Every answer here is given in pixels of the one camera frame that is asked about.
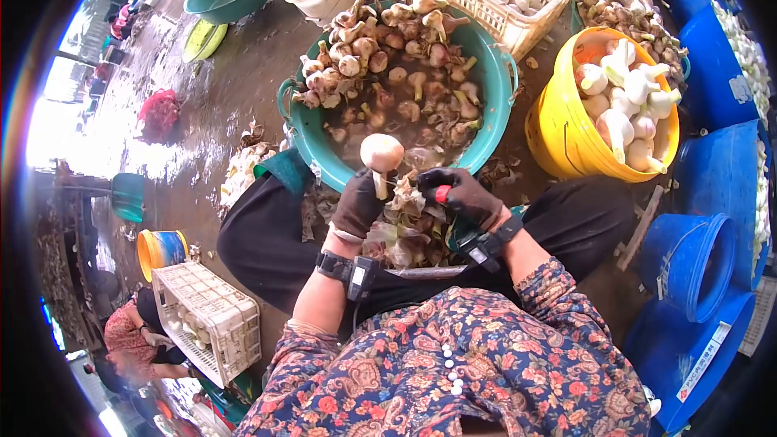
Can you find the pile of unpeeled garlic bulbs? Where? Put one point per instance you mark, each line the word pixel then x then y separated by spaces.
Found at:
pixel 388 60

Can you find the small teal bucket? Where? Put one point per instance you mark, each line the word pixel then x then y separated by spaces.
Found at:
pixel 127 197

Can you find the heap of garlic peel waste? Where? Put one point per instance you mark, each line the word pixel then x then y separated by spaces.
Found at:
pixel 243 170

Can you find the peeled garlic bulb with stem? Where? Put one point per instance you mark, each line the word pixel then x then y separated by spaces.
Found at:
pixel 381 153

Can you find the large teal plastic basin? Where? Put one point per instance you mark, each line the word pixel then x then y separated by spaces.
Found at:
pixel 495 91

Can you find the person's left fingers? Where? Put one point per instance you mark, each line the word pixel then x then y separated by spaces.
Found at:
pixel 367 181

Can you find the person's left hand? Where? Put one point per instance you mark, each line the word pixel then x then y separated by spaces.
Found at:
pixel 358 206

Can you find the yellow plastic bucket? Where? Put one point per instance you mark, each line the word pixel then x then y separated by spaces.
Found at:
pixel 552 133

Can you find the person's legs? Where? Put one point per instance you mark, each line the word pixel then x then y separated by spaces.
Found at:
pixel 267 243

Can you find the person's right hand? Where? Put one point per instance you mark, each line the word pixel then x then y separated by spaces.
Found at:
pixel 473 197

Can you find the small blue plastic bucket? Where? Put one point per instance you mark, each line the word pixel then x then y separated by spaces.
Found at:
pixel 680 267

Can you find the black wrist band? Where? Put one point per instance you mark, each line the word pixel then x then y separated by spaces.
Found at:
pixel 340 267
pixel 485 246

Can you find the yellow-green plastic dish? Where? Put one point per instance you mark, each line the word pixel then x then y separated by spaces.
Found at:
pixel 203 41

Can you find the person's body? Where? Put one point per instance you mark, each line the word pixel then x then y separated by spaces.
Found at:
pixel 461 370

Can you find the mound of dirty garlic bulbs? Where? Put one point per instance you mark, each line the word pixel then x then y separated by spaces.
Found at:
pixel 625 12

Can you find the row of white garlic stalks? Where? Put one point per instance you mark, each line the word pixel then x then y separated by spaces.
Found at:
pixel 750 60

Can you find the red mesh bag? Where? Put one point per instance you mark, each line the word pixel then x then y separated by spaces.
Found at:
pixel 159 112

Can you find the large white plastic crate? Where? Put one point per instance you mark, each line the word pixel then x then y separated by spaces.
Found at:
pixel 516 3

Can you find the pile of garlic skins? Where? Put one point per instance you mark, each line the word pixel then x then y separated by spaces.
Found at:
pixel 406 230

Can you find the yellow and blue bucket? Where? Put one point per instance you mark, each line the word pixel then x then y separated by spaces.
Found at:
pixel 161 252

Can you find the blue drum with white label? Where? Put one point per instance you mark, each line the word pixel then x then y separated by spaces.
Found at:
pixel 674 364

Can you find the blue plastic barrel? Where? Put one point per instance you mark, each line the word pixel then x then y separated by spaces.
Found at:
pixel 722 176
pixel 713 73

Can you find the white crate with garlic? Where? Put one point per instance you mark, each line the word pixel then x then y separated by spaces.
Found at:
pixel 212 315

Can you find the heap of white peeled garlic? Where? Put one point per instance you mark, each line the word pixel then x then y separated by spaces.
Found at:
pixel 619 109

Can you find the person's right fingers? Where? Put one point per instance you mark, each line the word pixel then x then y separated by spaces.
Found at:
pixel 446 177

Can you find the wooden stick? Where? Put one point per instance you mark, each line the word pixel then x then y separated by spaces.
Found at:
pixel 640 227

